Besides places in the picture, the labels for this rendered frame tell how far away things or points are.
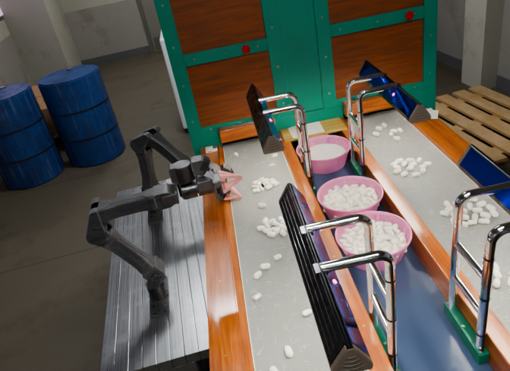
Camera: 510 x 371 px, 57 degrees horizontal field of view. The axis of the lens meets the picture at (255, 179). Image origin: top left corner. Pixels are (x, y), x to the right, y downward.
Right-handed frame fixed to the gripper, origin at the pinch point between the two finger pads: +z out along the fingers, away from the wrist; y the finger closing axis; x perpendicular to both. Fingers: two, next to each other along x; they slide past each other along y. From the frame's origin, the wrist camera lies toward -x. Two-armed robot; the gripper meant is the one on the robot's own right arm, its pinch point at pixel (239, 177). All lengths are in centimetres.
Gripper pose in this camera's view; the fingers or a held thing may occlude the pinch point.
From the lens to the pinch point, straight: 154.8
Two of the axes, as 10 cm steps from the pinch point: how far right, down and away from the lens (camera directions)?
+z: 9.7, -2.4, 1.1
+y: -2.1, -4.6, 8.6
